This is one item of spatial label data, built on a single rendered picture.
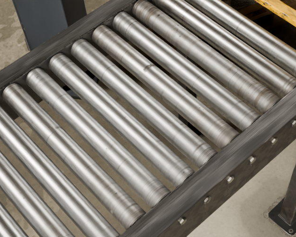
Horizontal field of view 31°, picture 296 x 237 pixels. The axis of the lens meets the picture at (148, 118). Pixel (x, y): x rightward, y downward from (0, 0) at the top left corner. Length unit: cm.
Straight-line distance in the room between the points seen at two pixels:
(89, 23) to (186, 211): 55
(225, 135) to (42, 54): 47
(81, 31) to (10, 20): 131
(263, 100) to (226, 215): 80
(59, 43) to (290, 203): 92
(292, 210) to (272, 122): 73
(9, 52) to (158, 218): 158
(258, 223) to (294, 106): 81
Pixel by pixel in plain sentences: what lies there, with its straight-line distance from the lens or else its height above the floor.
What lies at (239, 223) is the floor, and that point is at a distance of 190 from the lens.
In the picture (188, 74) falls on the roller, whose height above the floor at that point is 80.
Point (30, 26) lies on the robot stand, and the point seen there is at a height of 36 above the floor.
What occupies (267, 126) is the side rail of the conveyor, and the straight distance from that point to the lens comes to 113.
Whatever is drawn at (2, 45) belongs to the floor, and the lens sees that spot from 250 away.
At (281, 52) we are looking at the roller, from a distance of 126.
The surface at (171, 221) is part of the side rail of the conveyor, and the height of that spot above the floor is 80.
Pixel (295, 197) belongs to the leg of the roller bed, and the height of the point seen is 19.
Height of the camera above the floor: 172
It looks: 55 degrees down
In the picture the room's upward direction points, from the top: 6 degrees counter-clockwise
